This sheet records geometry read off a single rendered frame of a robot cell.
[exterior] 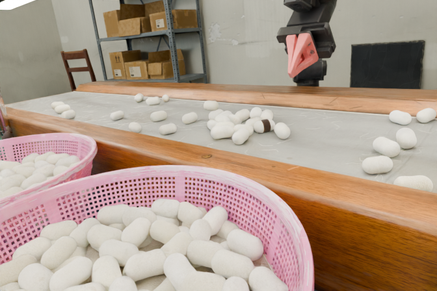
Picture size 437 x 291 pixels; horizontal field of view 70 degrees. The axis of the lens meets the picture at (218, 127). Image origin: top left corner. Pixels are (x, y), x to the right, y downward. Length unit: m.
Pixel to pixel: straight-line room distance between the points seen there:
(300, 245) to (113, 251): 0.15
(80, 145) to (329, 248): 0.38
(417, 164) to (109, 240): 0.32
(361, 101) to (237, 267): 0.45
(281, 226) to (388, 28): 2.30
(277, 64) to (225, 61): 0.54
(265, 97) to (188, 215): 0.45
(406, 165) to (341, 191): 0.14
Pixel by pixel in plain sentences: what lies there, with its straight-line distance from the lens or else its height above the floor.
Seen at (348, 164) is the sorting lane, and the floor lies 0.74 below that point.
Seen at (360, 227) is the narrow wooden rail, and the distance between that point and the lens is 0.26.
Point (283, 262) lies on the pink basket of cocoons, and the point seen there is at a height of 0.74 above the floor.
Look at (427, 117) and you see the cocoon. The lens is 0.56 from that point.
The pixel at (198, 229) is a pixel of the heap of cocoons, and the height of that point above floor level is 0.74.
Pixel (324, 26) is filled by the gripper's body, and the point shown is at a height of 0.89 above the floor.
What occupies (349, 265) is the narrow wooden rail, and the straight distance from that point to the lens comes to 0.29.
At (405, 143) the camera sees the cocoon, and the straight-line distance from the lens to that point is 0.44.
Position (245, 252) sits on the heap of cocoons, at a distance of 0.26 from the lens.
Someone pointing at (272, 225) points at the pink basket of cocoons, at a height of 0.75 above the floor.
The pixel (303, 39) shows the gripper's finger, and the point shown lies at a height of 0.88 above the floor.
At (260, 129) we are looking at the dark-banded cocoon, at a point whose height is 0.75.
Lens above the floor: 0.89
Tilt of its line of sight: 16 degrees down
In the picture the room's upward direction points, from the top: 6 degrees counter-clockwise
